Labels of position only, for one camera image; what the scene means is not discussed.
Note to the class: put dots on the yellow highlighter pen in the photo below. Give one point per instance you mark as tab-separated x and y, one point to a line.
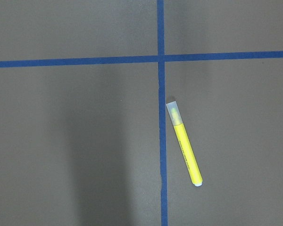
184	143

